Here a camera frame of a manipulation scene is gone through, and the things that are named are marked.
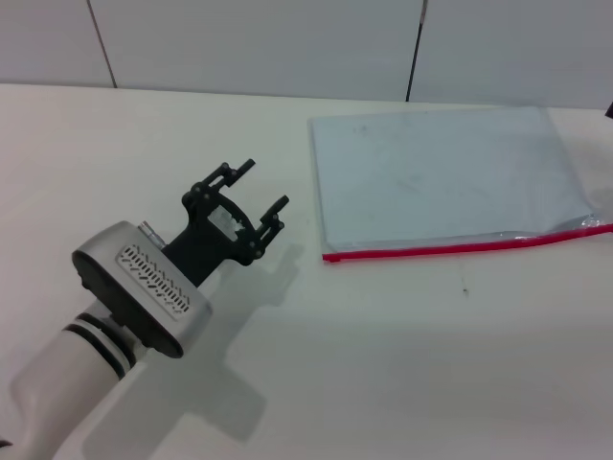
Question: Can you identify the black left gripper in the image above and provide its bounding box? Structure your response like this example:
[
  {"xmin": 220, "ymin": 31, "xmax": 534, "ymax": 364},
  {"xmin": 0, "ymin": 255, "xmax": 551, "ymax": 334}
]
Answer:
[{"xmin": 161, "ymin": 157, "xmax": 290, "ymax": 289}]

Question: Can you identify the clear red-zipper document bag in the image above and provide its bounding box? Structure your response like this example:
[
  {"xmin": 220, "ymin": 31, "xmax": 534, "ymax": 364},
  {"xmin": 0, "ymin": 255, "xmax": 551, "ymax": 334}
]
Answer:
[{"xmin": 307, "ymin": 104, "xmax": 613, "ymax": 265}]

